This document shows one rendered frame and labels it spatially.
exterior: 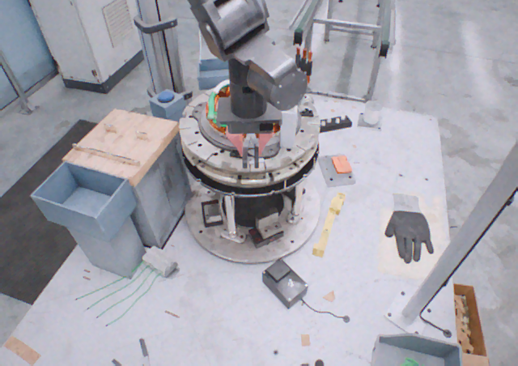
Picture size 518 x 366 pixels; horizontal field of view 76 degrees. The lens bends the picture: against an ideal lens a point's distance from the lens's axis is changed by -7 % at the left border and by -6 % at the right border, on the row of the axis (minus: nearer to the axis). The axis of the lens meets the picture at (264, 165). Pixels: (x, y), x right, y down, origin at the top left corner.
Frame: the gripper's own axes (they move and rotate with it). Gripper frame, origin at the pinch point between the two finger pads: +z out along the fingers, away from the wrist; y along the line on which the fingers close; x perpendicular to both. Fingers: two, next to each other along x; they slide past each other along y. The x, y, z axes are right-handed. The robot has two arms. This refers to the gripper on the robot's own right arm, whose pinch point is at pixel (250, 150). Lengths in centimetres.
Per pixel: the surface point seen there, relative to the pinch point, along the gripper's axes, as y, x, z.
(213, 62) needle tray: -12, 53, 11
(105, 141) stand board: -33.8, 15.3, 9.8
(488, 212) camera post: 35.0, -16.8, -1.8
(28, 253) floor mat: -121, 50, 115
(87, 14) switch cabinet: -120, 208, 51
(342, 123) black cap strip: 32, 53, 36
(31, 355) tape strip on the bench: -50, -23, 38
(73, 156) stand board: -39.9, 10.3, 9.8
